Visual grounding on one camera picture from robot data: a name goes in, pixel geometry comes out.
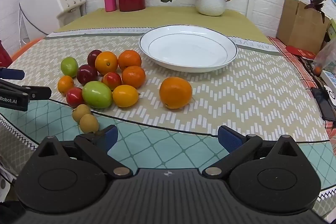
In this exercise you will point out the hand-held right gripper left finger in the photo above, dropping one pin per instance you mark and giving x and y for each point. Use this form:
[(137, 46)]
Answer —
[(111, 136)]

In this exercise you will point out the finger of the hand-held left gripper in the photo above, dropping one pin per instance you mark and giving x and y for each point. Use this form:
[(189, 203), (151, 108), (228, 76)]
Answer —
[(39, 93), (11, 74)]

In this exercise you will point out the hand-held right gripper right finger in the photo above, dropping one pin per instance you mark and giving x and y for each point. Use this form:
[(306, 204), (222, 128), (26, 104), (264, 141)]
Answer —
[(227, 137)]

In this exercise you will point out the tan longan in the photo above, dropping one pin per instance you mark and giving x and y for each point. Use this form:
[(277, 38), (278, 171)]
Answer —
[(80, 112), (89, 123)]

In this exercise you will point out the small orange citrus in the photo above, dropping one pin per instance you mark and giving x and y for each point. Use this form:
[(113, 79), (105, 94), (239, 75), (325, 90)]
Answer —
[(65, 85)]

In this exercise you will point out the bright red plum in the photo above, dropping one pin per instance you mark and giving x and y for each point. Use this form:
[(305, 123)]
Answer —
[(74, 98)]

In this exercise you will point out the small green jujube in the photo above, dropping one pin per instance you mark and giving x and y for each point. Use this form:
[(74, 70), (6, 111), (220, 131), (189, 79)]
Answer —
[(69, 66)]

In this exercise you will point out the oval yellow-orange citrus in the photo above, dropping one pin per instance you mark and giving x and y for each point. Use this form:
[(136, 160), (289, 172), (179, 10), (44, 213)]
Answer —
[(125, 96)]

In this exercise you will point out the large green jujube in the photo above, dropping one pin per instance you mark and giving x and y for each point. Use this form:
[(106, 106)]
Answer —
[(97, 95)]

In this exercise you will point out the dark red plum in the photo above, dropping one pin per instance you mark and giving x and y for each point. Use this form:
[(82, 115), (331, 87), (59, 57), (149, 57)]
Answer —
[(86, 75), (92, 55)]

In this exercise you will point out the red yellow plum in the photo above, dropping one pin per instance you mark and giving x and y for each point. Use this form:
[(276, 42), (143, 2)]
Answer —
[(111, 81)]

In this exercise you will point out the large orange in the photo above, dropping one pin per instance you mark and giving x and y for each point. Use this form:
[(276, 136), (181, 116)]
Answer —
[(175, 92)]

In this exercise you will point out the medium smooth orange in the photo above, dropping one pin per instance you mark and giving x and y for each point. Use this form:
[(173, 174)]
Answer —
[(106, 62)]

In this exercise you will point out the white rimmed plate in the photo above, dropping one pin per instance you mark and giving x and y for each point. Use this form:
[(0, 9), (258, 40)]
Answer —
[(187, 48)]

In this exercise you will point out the red plastic object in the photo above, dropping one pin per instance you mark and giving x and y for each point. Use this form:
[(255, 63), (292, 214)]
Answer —
[(4, 54)]

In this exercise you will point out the orange plastic stool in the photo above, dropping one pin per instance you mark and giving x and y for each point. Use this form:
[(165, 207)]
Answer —
[(23, 49)]

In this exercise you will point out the chevron patterned tablecloth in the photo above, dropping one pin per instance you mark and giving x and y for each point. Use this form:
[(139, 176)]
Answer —
[(249, 98)]

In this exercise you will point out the white screen appliance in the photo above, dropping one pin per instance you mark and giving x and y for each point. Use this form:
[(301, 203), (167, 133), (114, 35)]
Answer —
[(44, 6)]

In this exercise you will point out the black device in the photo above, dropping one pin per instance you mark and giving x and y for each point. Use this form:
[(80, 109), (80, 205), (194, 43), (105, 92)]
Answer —
[(324, 106)]

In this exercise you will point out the red envelope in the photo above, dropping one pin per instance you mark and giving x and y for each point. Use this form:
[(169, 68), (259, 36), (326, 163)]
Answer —
[(300, 52)]

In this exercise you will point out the clear plastic bag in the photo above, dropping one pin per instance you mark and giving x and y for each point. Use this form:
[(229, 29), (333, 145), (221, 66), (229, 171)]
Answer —
[(326, 58)]

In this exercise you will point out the olive green cloth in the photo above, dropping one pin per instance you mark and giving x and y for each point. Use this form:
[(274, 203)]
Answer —
[(170, 19)]

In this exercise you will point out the cardboard box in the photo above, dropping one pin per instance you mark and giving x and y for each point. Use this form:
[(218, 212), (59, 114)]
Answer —
[(299, 27)]

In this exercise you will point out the yellow-green box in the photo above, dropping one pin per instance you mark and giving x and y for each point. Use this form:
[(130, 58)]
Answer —
[(332, 28)]

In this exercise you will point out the dark purple plant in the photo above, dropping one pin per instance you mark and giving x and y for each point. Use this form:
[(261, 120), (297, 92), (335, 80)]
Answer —
[(316, 1)]

